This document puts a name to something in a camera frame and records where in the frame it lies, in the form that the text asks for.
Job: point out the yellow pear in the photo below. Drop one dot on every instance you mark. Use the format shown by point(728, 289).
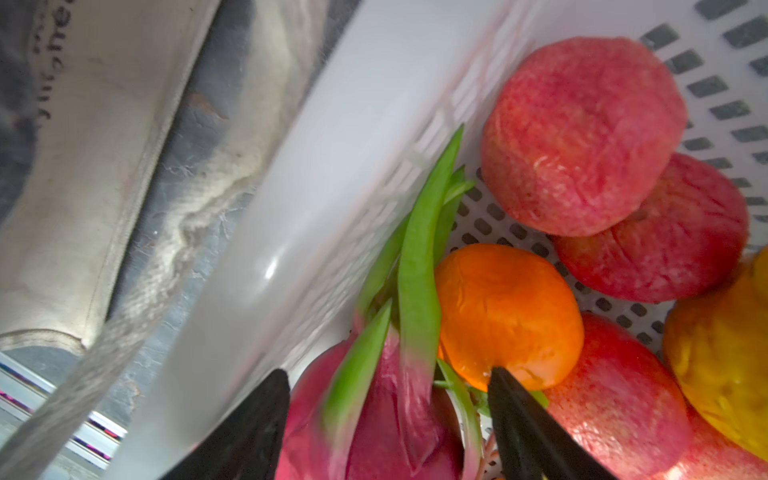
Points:
point(716, 346)

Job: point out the red apple back left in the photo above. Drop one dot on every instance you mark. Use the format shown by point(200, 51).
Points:
point(580, 134)

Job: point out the white plastic fruit basket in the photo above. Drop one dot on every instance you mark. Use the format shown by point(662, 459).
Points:
point(401, 79)

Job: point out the red apple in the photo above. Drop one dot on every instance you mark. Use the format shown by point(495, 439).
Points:
point(711, 456)
point(621, 404)
point(684, 239)
point(580, 134)

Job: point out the small orange tangerine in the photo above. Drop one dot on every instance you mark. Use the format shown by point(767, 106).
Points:
point(507, 307)

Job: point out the cream canvas grocery bag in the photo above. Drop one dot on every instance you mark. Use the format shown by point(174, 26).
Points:
point(89, 92)

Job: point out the pink dragon fruit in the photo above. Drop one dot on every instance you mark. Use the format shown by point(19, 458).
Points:
point(381, 404)

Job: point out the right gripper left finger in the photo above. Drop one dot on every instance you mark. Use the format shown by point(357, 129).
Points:
point(247, 443)

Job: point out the red apple centre right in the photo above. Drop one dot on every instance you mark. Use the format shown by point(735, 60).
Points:
point(711, 456)

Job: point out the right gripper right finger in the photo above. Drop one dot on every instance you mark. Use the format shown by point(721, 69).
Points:
point(531, 444)

